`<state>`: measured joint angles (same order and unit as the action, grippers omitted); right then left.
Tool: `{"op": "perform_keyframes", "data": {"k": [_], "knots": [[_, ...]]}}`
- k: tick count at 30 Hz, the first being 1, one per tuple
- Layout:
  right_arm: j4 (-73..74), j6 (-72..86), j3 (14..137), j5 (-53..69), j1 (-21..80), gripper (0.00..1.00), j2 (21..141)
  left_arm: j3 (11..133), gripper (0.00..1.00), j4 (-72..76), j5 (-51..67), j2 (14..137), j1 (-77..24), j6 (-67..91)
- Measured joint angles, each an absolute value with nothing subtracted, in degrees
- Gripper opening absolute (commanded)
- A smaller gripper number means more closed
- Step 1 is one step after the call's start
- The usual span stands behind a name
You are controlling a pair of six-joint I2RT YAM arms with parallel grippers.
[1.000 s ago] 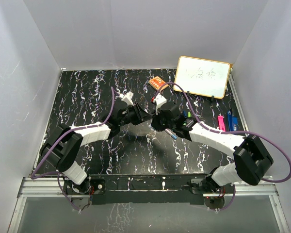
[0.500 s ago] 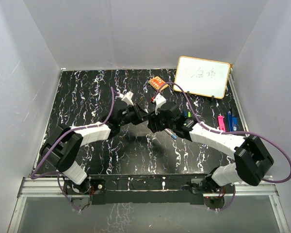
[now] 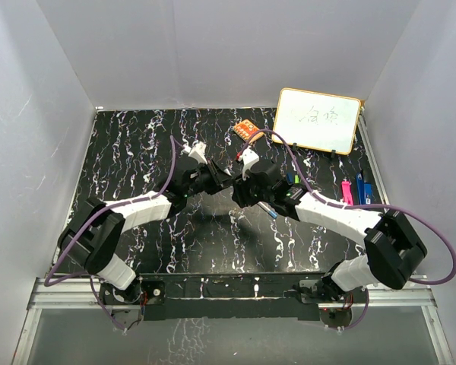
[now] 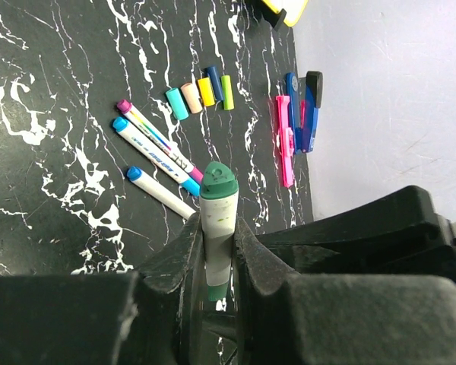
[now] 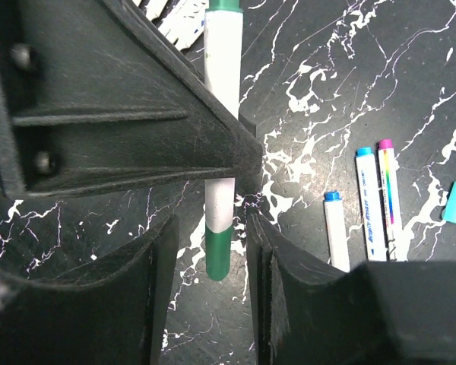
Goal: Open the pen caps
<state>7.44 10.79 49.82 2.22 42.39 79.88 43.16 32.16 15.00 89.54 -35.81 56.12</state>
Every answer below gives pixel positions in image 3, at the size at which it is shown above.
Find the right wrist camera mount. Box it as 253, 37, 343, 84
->
236, 148, 260, 180

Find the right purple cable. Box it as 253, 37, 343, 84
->
241, 129, 456, 331

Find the light blue capped marker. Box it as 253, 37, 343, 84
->
258, 202, 277, 219

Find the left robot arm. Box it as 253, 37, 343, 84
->
58, 157, 233, 303

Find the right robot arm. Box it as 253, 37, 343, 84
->
232, 156, 427, 302

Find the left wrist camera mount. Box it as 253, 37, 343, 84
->
184, 141, 207, 164

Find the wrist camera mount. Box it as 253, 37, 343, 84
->
184, 141, 207, 164
236, 148, 260, 180

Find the pink clip tool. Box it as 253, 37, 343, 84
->
341, 181, 353, 205

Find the aluminium frame rail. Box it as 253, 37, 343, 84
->
12, 273, 454, 364

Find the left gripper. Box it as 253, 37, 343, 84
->
185, 160, 234, 198

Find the orange card packet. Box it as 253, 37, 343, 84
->
233, 119, 264, 144

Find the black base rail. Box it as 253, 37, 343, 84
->
94, 271, 362, 322

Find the small whiteboard yellow frame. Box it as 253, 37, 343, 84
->
271, 87, 362, 155

